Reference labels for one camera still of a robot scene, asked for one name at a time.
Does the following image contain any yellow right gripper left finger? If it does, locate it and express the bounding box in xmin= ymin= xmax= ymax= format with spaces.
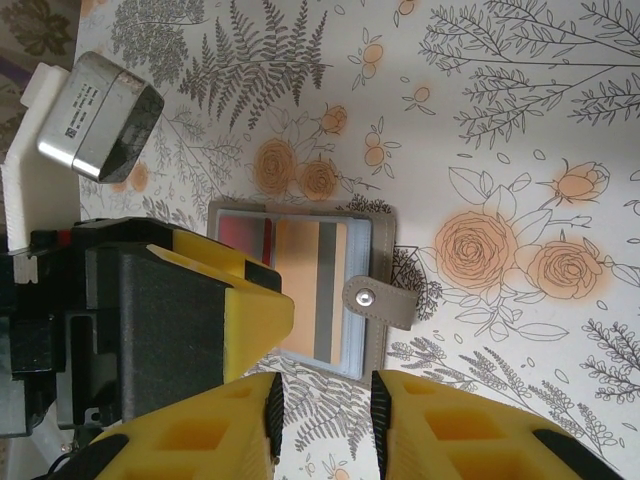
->
xmin=94 ymin=372 xmax=284 ymax=480

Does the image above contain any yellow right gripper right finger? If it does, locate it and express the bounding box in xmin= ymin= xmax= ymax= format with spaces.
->
xmin=371 ymin=369 xmax=626 ymax=480

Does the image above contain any red card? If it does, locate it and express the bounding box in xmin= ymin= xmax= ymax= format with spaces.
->
xmin=217 ymin=213 xmax=275 ymax=267

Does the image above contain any beige striped card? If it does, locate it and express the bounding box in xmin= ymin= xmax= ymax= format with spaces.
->
xmin=273 ymin=219 xmax=350 ymax=365

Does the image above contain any grey card holder wallet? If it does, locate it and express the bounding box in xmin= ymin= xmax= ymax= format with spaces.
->
xmin=206 ymin=198 xmax=419 ymax=392

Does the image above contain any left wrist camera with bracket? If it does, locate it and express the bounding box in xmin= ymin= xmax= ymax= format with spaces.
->
xmin=0 ymin=49 xmax=167 ymax=254

